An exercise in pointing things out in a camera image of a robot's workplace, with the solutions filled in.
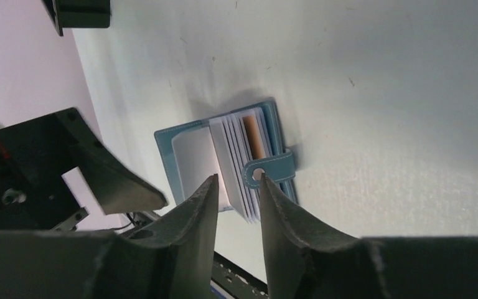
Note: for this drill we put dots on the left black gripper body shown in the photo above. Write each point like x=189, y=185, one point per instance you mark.
x=34, y=156

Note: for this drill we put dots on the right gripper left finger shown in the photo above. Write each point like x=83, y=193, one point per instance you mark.
x=170, y=258

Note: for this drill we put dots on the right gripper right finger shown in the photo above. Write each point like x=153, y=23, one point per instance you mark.
x=306, y=258

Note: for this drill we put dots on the blue card holder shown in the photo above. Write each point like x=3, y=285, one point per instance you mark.
x=219, y=145

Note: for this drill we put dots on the black plastic bin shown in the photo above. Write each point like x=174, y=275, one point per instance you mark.
x=80, y=14

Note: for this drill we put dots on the orange credit card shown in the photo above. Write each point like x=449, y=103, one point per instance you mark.
x=255, y=140

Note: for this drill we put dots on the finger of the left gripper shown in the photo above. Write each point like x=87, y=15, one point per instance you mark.
x=116, y=188

